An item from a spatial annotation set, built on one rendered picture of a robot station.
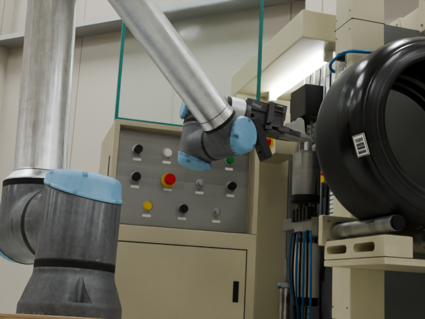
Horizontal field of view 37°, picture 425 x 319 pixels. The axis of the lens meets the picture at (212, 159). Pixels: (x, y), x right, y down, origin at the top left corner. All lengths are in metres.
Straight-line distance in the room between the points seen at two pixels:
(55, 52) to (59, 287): 0.54
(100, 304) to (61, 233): 0.15
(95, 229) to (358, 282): 1.18
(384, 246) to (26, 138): 0.97
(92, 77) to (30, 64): 5.51
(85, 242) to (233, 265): 1.20
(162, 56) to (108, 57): 5.42
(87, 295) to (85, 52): 6.05
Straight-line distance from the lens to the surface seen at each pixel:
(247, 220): 2.40
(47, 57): 1.44
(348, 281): 2.15
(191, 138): 1.64
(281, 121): 1.77
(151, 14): 1.46
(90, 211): 1.18
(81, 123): 6.85
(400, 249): 1.81
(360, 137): 1.78
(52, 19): 1.47
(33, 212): 1.26
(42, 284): 1.18
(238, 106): 1.72
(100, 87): 6.84
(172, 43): 1.48
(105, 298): 1.17
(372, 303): 2.19
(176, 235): 2.27
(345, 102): 1.84
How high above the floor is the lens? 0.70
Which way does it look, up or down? 11 degrees up
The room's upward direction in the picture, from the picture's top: 3 degrees clockwise
